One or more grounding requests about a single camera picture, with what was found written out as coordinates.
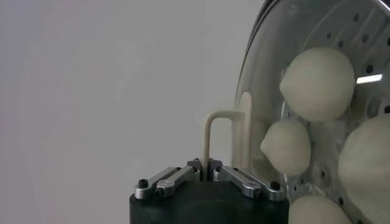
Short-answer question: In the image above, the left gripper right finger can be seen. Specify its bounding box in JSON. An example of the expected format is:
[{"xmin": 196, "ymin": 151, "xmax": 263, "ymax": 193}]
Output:
[{"xmin": 208, "ymin": 158, "xmax": 287, "ymax": 202}]

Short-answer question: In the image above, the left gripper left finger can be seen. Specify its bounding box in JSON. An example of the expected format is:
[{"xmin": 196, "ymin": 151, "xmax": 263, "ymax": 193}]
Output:
[{"xmin": 133, "ymin": 158, "xmax": 204, "ymax": 200}]

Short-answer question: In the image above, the glass pot lid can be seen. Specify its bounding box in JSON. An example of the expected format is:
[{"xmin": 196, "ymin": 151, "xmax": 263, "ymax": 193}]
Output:
[{"xmin": 199, "ymin": 0, "xmax": 390, "ymax": 224}]

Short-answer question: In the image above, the white steamed baozi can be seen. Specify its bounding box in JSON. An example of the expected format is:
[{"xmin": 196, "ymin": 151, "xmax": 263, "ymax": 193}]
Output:
[
  {"xmin": 260, "ymin": 118, "xmax": 312, "ymax": 177},
  {"xmin": 337, "ymin": 114, "xmax": 390, "ymax": 214},
  {"xmin": 288, "ymin": 194, "xmax": 353, "ymax": 224},
  {"xmin": 279, "ymin": 47, "xmax": 356, "ymax": 122}
]

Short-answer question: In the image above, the stainless steel steamer basket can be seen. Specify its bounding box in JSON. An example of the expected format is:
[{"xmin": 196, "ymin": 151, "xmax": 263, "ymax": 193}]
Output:
[{"xmin": 282, "ymin": 0, "xmax": 390, "ymax": 224}]

